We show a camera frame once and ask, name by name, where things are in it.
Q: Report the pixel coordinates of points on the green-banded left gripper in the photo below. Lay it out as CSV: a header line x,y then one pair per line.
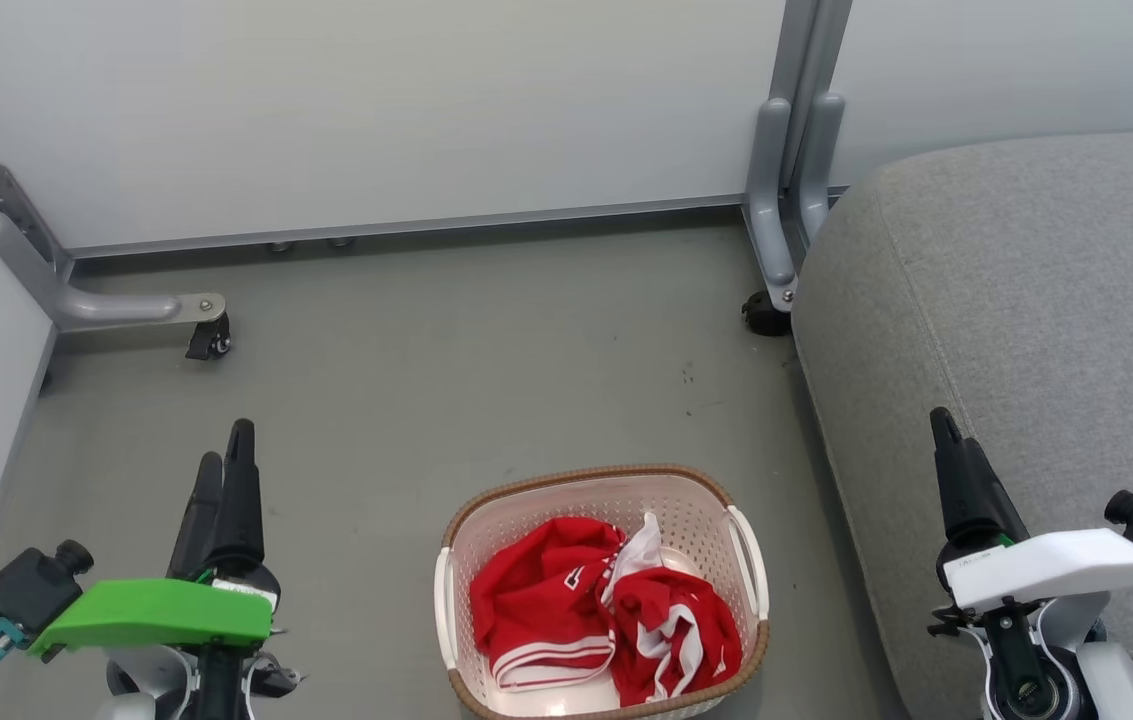
x,y
156,610

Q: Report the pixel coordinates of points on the red jersey with white sleeve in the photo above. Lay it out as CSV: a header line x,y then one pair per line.
x,y
536,600

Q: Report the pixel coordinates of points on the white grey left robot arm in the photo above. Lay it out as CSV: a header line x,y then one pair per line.
x,y
206,685

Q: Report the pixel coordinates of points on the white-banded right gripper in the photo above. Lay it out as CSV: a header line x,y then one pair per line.
x,y
1056,565

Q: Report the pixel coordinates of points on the black caster wheel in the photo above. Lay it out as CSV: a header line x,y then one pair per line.
x,y
764,315
209,338

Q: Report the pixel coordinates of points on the grey double-post partition foot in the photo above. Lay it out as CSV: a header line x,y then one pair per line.
x,y
776,200

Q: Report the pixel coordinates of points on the grey fabric sofa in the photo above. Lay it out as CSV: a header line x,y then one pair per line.
x,y
1026,320

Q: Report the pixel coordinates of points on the white perforated laundry basket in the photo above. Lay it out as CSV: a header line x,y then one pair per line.
x,y
516,510

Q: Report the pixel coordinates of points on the grey partition bottom rail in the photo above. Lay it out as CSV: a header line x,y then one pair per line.
x,y
406,228

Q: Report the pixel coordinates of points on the grey partition foot with bracket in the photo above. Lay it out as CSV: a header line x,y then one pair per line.
x,y
96,305

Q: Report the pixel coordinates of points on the red garment with white band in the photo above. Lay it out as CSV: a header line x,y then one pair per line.
x,y
676,630

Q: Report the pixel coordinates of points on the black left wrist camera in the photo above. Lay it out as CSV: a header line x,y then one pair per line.
x,y
26,590

